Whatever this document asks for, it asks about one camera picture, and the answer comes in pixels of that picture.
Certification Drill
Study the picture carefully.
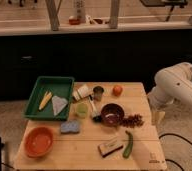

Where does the wooden board eraser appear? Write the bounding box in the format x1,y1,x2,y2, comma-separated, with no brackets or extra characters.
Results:
98,138,123,158

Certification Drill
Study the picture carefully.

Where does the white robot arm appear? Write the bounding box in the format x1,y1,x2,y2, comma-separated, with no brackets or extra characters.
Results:
147,62,192,125

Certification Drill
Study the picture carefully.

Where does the dark maroon bowl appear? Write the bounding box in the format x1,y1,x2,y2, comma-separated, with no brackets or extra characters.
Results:
101,103,124,127

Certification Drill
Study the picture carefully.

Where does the orange red bowl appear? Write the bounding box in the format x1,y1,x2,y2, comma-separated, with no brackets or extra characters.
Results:
24,126,54,158

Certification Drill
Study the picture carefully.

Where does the brown dried chilli pile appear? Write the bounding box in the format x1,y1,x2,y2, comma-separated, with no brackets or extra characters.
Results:
121,114,144,128

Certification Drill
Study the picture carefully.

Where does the green cucumber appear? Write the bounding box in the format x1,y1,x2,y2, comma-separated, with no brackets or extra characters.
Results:
122,131,133,159

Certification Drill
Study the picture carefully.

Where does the orange tomato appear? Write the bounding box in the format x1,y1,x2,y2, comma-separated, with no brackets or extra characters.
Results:
112,85,123,96

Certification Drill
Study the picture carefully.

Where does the small metal cup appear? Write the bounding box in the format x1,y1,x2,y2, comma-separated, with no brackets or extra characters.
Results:
93,86,104,101

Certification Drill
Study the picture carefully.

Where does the light green cup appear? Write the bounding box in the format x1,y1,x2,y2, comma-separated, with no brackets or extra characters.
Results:
75,103,88,118

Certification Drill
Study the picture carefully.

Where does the blue sponge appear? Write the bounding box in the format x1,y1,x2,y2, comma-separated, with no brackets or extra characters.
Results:
60,120,80,134

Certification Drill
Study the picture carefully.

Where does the grey folded cloth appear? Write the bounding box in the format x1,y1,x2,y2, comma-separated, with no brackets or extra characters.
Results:
52,96,68,116

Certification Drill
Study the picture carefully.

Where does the green plastic tray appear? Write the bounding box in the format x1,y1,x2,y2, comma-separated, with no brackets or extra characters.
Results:
24,76,74,121

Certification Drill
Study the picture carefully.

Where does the yellow corn cob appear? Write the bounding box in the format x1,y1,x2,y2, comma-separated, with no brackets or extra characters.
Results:
39,91,52,110

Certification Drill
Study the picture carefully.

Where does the red object on shelf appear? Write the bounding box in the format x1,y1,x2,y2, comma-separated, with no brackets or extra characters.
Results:
68,16,81,25

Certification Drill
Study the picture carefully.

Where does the black floor cable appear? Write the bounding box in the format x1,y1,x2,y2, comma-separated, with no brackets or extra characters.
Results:
158,132,192,171

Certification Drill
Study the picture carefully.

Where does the black handled brush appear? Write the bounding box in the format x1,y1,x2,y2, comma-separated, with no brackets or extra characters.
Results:
89,96,101,122

